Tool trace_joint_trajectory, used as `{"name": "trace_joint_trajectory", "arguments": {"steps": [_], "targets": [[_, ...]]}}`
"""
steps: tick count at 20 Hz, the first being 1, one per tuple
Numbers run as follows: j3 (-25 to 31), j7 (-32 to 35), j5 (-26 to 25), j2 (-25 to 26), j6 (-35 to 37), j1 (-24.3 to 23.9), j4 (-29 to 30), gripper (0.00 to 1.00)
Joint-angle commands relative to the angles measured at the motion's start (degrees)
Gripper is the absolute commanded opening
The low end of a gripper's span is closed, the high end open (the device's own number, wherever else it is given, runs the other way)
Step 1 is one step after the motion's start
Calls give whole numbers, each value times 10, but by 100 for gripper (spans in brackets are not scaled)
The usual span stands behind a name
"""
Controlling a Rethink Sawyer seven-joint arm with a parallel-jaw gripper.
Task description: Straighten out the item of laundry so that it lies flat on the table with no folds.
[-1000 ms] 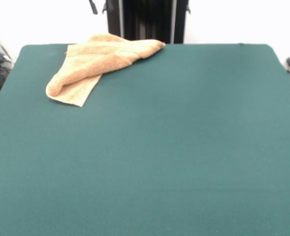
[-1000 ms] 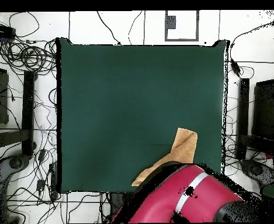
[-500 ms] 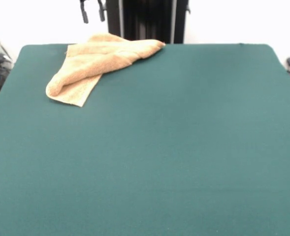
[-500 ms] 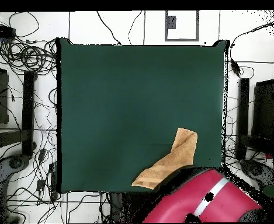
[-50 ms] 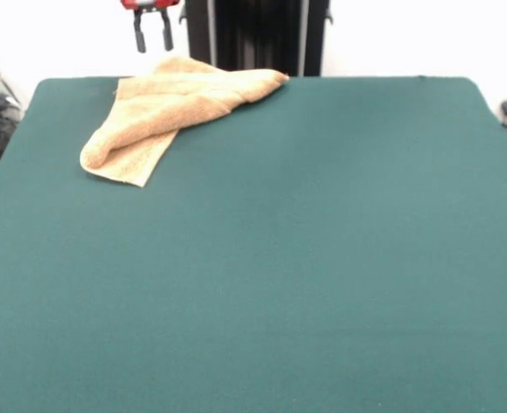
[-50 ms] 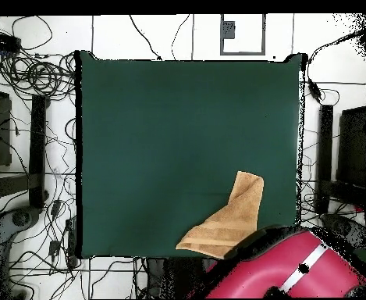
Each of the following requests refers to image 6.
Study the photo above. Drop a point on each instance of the black floor beam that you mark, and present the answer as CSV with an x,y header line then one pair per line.
x,y
324,156
37,150

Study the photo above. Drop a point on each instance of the black power strip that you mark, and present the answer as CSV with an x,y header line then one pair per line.
x,y
1,42

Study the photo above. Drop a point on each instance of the small grey floor box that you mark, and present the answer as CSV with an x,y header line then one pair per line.
x,y
228,29

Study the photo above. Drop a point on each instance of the black stand foot with caster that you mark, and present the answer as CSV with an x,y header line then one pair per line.
x,y
17,218
348,228

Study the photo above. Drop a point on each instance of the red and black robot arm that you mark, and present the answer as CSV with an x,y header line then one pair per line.
x,y
263,272

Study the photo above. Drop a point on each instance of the dark green table cloth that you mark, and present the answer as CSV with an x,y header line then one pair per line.
x,y
132,125

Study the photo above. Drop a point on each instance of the orange terry towel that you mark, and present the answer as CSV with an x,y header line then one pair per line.
x,y
232,225

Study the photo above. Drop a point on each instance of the black power adapter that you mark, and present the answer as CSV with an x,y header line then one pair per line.
x,y
313,90

